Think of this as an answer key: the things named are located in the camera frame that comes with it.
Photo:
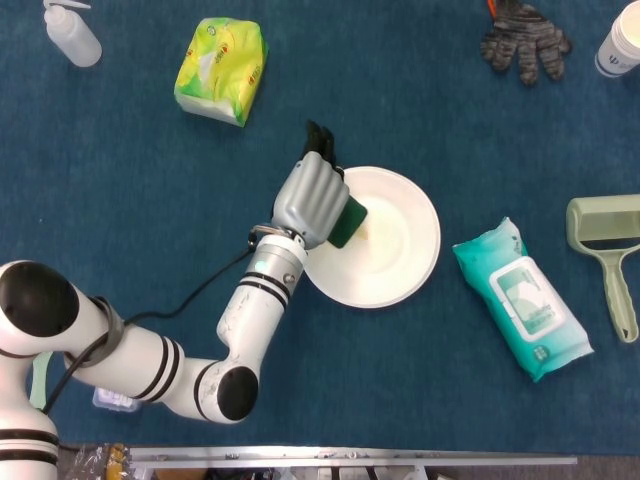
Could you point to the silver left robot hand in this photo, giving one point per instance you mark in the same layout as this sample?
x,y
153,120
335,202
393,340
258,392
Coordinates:
x,y
307,200

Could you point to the green yellow sponge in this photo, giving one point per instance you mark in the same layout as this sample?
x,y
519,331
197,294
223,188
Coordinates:
x,y
350,220

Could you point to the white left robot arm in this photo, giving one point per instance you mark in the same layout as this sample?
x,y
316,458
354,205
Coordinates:
x,y
250,320

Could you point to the white round plate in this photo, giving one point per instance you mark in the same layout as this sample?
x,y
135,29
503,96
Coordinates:
x,y
395,260

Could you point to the yellow green tissue pack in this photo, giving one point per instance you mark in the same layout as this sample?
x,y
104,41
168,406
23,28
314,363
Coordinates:
x,y
220,70

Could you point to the teal table cloth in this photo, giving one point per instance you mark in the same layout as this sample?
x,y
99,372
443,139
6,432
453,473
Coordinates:
x,y
150,200

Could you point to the teal wet wipes pack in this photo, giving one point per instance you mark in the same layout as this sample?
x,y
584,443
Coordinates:
x,y
525,300

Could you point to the grey knitted work glove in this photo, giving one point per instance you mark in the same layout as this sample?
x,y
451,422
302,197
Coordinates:
x,y
525,40

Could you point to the clear plastic card box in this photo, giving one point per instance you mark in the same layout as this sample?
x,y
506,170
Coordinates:
x,y
117,400

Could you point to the clear plastic squeeze bottle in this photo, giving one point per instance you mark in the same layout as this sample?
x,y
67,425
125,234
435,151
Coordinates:
x,y
75,40

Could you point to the pale green lint roller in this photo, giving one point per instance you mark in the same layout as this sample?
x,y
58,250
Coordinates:
x,y
600,220

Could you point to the pale green flat item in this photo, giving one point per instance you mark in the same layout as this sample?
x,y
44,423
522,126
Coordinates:
x,y
37,380

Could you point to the crinkled clear plastic bag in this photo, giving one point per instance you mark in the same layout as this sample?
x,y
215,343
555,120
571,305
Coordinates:
x,y
95,462

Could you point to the stack of white paper cups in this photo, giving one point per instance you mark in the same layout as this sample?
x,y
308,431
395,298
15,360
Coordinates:
x,y
622,45

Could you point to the metal frame rail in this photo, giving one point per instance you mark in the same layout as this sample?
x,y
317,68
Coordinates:
x,y
350,455

